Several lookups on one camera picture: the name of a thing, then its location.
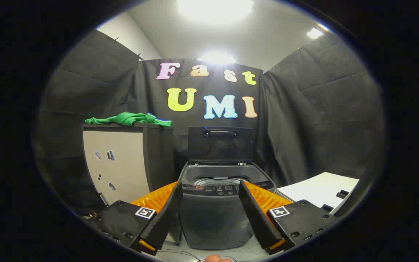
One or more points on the green polo shirt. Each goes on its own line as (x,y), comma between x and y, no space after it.
(126,118)

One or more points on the large ceiling light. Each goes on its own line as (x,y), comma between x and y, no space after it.
(215,9)

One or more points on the white table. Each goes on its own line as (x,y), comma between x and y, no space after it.
(315,191)

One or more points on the ceiling light above backdrop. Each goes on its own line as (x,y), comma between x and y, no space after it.
(216,58)

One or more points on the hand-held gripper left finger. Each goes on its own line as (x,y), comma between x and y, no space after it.
(164,218)

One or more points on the beige and dark cabinet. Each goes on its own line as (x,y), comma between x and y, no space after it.
(122,160)

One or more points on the grey washing machine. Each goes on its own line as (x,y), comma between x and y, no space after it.
(213,218)

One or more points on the small ceiling light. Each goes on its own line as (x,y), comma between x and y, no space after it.
(315,33)

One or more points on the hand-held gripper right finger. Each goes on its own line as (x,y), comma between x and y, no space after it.
(256,218)

